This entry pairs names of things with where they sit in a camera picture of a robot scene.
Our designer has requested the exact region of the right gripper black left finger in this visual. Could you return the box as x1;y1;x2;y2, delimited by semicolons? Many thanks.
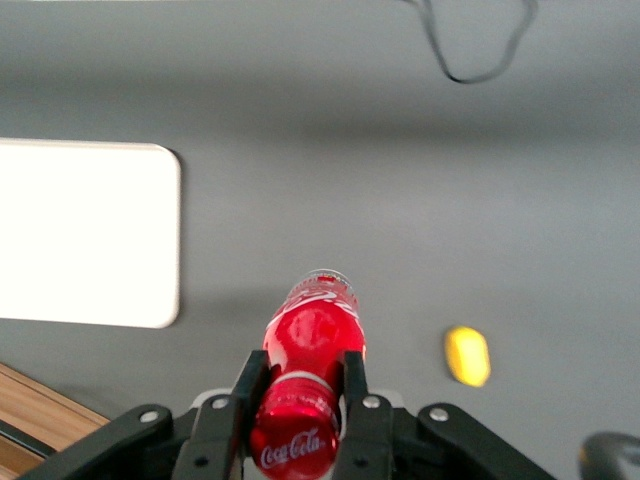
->
171;348;272;480

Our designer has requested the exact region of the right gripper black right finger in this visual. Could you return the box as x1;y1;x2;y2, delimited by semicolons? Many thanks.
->
335;349;402;480

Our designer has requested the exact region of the red coke bottle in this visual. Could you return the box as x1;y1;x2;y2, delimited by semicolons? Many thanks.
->
248;268;369;480

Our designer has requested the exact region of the cream rectangular tray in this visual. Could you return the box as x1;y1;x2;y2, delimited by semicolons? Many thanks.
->
0;138;183;331

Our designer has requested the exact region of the yellow lemon-shaped object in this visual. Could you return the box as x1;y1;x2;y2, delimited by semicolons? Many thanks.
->
443;325;493;389

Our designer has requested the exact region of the wooden drawer cabinet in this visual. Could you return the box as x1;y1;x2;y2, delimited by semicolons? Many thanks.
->
0;361;112;480

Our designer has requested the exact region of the thin black looped cable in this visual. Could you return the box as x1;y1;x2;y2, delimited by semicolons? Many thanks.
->
398;0;541;86

